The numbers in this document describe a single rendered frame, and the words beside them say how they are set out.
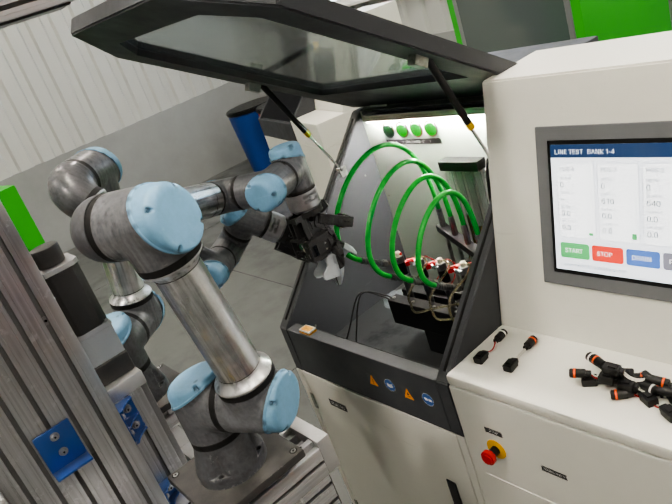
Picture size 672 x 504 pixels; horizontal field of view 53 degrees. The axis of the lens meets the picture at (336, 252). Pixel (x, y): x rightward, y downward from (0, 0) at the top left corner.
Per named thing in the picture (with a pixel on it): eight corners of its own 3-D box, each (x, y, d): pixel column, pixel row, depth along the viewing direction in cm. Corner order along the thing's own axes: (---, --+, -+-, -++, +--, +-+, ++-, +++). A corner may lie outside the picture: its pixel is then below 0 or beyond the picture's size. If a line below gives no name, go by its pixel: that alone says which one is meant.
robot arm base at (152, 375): (128, 421, 169) (111, 390, 166) (108, 403, 181) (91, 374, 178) (178, 387, 177) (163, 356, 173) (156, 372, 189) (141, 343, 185)
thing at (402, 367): (303, 371, 212) (286, 329, 206) (313, 363, 214) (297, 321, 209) (451, 432, 164) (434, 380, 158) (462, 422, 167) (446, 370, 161)
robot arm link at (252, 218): (217, 214, 170) (231, 187, 166) (257, 229, 174) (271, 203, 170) (217, 231, 163) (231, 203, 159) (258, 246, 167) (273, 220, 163)
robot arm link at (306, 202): (302, 183, 156) (323, 184, 150) (308, 200, 158) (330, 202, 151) (277, 197, 152) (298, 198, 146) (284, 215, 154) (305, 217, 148)
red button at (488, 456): (479, 464, 154) (474, 447, 152) (490, 453, 156) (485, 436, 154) (498, 472, 150) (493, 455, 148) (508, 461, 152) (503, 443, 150)
